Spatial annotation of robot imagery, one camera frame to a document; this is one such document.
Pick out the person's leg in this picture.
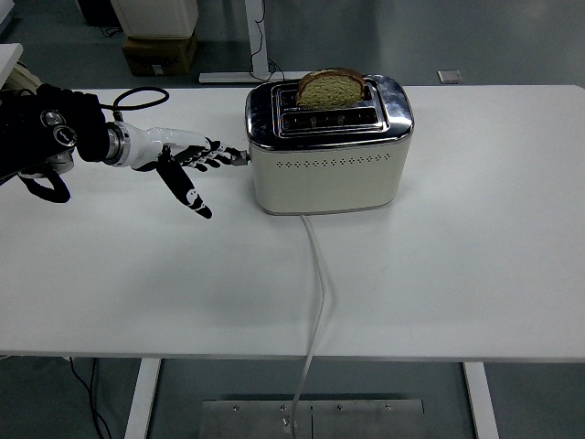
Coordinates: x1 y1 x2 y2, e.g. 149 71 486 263
9 61 42 92

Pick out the black cabinet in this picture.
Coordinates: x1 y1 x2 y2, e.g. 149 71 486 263
78 0 122 27

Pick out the white table leg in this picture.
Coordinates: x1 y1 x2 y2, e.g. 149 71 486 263
122 359 162 439
461 361 500 439

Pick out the black cable under table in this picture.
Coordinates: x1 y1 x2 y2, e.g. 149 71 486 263
89 358 100 439
67 358 113 439

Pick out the white side table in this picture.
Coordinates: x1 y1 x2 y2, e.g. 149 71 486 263
0 42 24 88

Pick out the white toaster power cable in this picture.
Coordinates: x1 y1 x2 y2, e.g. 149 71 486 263
287 213 331 435

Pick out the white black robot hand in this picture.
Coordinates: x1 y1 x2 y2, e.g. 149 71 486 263
127 126 243 221

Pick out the cream chrome toaster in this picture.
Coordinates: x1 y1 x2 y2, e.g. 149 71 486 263
244 72 416 216

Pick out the white box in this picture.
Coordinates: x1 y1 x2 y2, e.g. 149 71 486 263
110 0 200 39

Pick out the brown cardboard box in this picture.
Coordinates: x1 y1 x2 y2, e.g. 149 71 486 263
121 32 198 77

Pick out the thin black cable on stand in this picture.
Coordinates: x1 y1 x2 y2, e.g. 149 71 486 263
250 0 285 79

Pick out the brown bread slice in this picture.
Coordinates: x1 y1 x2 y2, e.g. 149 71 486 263
295 67 367 111

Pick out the white desk stand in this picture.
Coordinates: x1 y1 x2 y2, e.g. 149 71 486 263
198 0 297 85

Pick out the grey metal plate with screws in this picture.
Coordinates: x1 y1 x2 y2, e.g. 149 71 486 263
200 399 425 439

